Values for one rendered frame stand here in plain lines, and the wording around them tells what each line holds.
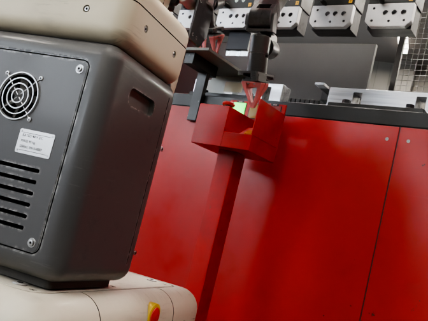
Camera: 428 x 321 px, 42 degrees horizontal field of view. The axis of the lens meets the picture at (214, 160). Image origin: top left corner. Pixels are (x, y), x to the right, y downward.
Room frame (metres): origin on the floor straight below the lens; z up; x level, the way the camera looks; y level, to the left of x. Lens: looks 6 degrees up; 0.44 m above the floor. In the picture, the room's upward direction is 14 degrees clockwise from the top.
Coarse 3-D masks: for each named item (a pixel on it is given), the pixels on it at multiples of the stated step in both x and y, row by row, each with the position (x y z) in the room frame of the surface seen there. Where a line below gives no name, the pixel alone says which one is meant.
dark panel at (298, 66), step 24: (288, 48) 2.53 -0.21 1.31; (312, 48) 2.46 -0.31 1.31; (336, 48) 2.39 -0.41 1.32; (360, 48) 2.33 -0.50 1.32; (192, 72) 2.84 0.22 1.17; (288, 72) 2.52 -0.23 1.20; (312, 72) 2.45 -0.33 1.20; (336, 72) 2.38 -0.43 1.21; (360, 72) 2.31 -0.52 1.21; (312, 96) 2.43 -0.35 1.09
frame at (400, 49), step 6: (402, 42) 2.48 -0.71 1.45; (402, 48) 2.48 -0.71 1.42; (396, 54) 2.49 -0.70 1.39; (402, 54) 2.49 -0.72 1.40; (396, 60) 2.49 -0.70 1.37; (396, 66) 2.48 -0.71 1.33; (396, 72) 2.48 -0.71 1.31; (396, 78) 2.48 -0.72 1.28; (390, 84) 2.49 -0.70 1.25; (390, 90) 2.48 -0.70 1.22
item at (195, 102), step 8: (192, 56) 1.86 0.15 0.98; (200, 56) 1.88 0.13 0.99; (192, 64) 1.87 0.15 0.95; (200, 64) 1.89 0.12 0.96; (208, 64) 1.93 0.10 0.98; (200, 72) 1.94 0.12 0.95; (208, 72) 1.93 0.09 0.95; (216, 72) 1.97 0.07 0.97; (200, 80) 1.94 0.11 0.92; (208, 80) 1.94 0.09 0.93; (200, 88) 1.94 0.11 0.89; (192, 96) 1.95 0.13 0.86; (200, 96) 1.93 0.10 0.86; (192, 104) 1.95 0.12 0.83; (192, 112) 1.94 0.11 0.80; (192, 120) 1.94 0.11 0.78
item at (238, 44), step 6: (234, 36) 2.08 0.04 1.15; (240, 36) 2.07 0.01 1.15; (246, 36) 2.05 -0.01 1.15; (228, 42) 2.10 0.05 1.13; (234, 42) 2.08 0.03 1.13; (240, 42) 2.06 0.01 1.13; (246, 42) 2.05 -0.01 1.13; (228, 48) 2.09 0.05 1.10; (234, 48) 2.07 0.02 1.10; (240, 48) 2.06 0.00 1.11; (246, 48) 2.04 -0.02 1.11; (228, 54) 2.10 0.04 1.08; (234, 54) 2.08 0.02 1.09; (240, 54) 2.07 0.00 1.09; (246, 54) 2.05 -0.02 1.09
